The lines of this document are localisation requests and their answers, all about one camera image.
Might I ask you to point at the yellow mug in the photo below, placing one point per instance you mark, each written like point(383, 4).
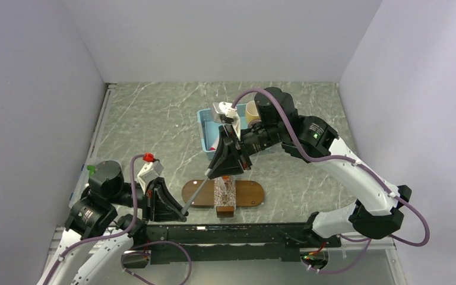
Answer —
point(251, 112)

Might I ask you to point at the clear acrylic toothbrush holder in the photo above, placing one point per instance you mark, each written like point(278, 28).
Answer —
point(225, 202)

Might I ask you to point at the brown oval wooden tray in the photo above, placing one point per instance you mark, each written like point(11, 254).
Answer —
point(248, 193)

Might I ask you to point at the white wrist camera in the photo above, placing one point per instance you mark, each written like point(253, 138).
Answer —
point(225, 113)
point(151, 170)

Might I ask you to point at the blue plastic basket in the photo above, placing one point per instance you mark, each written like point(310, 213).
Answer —
point(209, 128)

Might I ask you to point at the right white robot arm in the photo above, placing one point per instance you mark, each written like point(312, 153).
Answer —
point(375, 214)

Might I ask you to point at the green white object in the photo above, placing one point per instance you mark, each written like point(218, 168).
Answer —
point(91, 169)

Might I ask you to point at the black base frame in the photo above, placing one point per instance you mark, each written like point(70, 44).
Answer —
point(180, 242)

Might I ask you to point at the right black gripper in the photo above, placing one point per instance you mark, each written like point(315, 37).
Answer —
point(226, 160)

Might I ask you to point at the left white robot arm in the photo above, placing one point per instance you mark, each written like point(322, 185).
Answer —
point(110, 218)

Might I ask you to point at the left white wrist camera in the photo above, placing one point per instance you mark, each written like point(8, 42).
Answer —
point(151, 170)

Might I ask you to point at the purple mug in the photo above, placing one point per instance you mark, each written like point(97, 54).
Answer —
point(253, 123)

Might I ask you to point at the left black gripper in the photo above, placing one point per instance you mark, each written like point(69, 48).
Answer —
point(165, 206)

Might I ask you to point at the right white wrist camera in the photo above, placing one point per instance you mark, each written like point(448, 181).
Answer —
point(225, 113)

